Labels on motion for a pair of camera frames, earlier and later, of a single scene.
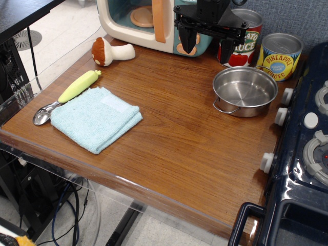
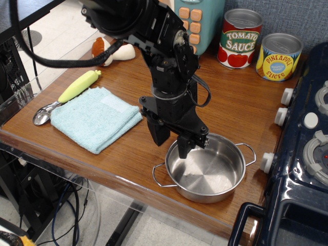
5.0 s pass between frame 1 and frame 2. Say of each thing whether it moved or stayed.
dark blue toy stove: stayed
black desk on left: stayed
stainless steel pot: moved
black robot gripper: moved
